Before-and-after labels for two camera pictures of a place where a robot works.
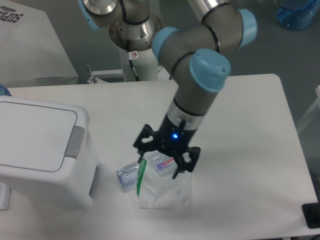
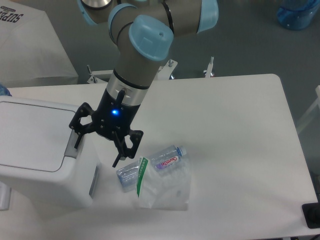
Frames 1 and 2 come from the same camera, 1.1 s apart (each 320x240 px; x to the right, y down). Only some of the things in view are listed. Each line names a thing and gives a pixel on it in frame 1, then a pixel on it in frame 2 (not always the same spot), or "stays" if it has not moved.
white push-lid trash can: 48,155 stays
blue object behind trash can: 4,91 stays
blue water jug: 297,15 stays
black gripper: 172,137 → 112,120
